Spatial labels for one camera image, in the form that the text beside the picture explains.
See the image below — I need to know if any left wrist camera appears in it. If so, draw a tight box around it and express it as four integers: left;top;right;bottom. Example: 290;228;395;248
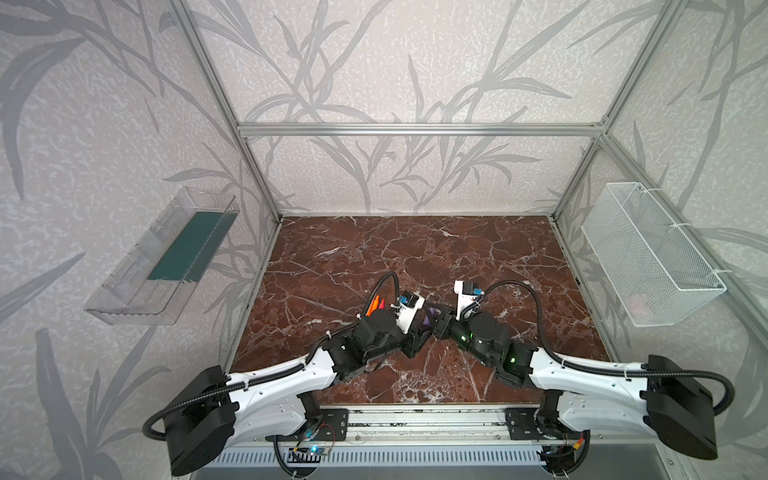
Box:
395;291;426;334

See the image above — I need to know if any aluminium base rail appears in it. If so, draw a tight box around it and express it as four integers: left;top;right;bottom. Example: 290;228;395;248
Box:
215;398;657;451

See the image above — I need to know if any purple marker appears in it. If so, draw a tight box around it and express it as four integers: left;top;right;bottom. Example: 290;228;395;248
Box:
421;308;434;329

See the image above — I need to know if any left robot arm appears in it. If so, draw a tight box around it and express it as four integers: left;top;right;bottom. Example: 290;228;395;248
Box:
142;307;432;476

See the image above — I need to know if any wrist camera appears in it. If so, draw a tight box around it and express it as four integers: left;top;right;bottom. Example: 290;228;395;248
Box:
454;280;484;321
395;291;426;334

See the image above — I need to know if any orange marker far left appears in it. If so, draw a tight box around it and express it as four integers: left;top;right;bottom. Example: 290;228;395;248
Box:
366;294;380;316

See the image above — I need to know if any white wire mesh basket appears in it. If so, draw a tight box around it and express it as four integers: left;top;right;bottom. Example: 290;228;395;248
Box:
582;182;727;328

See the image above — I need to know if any clear plastic wall tray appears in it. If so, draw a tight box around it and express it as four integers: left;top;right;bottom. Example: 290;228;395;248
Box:
84;187;240;326

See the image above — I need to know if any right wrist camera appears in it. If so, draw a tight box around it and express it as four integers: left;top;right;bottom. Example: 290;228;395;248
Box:
454;280;484;321

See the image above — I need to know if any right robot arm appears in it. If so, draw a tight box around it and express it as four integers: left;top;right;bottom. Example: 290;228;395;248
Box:
424;280;736;460

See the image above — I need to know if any aluminium frame crossbar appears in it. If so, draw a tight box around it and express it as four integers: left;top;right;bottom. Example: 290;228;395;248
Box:
237;122;603;138

